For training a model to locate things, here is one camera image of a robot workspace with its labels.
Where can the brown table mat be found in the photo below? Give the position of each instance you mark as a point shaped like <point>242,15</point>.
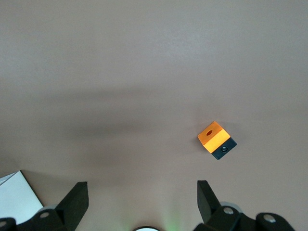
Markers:
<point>120,72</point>

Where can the orange and black button box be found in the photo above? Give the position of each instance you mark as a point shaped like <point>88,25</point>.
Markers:
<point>211,139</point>

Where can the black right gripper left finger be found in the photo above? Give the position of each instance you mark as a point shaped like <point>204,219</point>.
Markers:
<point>72,207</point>

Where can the white box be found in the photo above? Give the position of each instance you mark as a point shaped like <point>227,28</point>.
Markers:
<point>16,195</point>

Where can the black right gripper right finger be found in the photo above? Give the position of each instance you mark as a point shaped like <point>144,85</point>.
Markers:
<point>209,209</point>

